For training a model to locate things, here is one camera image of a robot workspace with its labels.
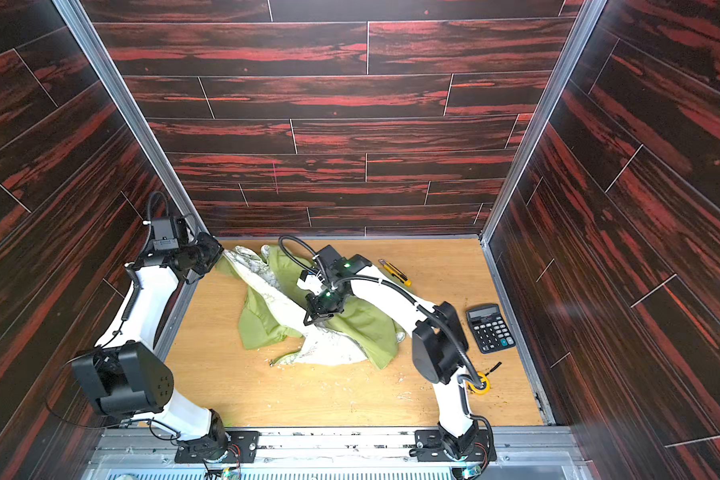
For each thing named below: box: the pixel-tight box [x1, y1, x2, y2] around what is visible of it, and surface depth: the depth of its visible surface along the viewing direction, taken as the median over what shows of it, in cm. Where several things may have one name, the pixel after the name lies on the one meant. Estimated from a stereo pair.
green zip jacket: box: [216, 246, 405, 369], surface depth 88 cm
